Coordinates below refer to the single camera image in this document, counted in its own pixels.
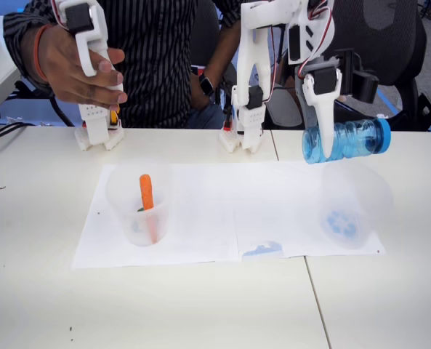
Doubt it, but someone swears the blue plastic bottle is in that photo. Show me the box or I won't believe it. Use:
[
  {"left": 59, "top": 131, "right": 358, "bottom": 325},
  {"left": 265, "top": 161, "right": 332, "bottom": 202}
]
[{"left": 301, "top": 118, "right": 392, "bottom": 165}]

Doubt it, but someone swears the white leader arm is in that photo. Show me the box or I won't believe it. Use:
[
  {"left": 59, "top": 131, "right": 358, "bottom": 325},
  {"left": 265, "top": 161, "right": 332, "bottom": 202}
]
[{"left": 53, "top": 0, "right": 126, "bottom": 152}]

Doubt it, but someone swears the person left forearm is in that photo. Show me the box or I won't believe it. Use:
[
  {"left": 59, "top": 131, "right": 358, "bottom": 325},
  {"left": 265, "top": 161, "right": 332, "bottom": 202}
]
[{"left": 196, "top": 21, "right": 243, "bottom": 87}]

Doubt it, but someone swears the person right forearm striped sleeve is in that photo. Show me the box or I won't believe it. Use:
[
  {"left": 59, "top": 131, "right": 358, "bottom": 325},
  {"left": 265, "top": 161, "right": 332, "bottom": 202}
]
[{"left": 2, "top": 9, "right": 52, "bottom": 87}]

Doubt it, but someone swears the orange carrot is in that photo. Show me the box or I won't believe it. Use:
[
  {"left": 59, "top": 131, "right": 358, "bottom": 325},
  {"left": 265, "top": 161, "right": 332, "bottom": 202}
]
[{"left": 138, "top": 174, "right": 158, "bottom": 244}]

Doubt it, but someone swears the person right hand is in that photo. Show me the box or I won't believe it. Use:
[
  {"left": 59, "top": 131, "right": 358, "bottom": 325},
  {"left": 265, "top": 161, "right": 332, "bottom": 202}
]
[{"left": 42, "top": 27, "right": 129, "bottom": 110}]

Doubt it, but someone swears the black mesh office chair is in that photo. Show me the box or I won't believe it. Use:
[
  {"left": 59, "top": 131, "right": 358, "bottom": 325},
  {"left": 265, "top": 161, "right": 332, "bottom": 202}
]
[{"left": 265, "top": 0, "right": 431, "bottom": 132}]

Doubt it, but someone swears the white paper sheet blue print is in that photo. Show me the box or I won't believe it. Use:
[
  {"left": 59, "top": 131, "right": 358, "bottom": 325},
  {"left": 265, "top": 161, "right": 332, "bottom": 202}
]
[{"left": 233, "top": 161, "right": 387, "bottom": 262}]

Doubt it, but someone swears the large clear cup blue print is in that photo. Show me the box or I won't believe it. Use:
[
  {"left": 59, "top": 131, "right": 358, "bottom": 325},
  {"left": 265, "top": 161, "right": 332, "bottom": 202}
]
[{"left": 318, "top": 163, "right": 396, "bottom": 251}]

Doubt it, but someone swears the black smartwatch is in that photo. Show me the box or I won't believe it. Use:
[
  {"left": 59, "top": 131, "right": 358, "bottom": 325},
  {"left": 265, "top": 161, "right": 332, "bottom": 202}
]
[{"left": 198, "top": 72, "right": 216, "bottom": 97}]

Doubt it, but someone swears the grey office chair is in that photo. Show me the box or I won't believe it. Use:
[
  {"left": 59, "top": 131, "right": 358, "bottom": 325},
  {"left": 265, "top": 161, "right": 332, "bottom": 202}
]
[{"left": 189, "top": 0, "right": 222, "bottom": 70}]

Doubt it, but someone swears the plain white paper sheet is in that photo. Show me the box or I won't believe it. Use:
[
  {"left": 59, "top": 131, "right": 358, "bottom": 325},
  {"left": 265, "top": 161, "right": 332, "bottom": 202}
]
[{"left": 71, "top": 163, "right": 240, "bottom": 270}]

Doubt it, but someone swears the person torso striped shirt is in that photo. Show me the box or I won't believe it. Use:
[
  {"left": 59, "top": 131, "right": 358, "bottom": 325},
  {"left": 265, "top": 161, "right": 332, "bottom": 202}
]
[{"left": 102, "top": 0, "right": 245, "bottom": 129}]

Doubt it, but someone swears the small clear plastic cup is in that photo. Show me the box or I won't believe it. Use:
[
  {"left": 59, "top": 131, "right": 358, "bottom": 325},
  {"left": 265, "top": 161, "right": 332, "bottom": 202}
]
[{"left": 105, "top": 164, "right": 173, "bottom": 249}]

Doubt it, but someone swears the orange wristband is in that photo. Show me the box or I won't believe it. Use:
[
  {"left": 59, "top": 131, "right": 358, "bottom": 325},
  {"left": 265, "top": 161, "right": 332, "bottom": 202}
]
[{"left": 35, "top": 25, "right": 55, "bottom": 83}]

